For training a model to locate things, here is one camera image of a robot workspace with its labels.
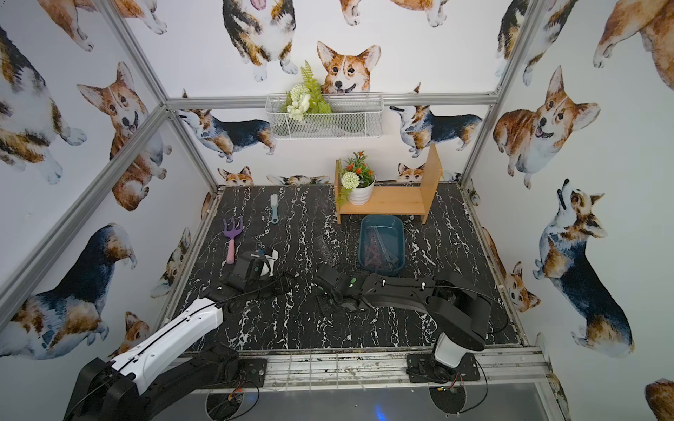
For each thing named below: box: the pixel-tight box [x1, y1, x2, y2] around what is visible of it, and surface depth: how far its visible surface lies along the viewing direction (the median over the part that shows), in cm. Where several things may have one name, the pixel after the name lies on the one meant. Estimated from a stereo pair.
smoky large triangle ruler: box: [365, 225, 394, 271], surface depth 100 cm
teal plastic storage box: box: [358, 214, 406, 276], surface depth 102 cm
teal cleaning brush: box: [270, 192, 280, 225], surface depth 119 cm
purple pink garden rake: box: [222, 216, 244, 265], surface depth 108 cm
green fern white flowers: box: [280, 59, 332, 122], surface depth 82 cm
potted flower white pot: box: [338, 149, 377, 207], surface depth 98 cm
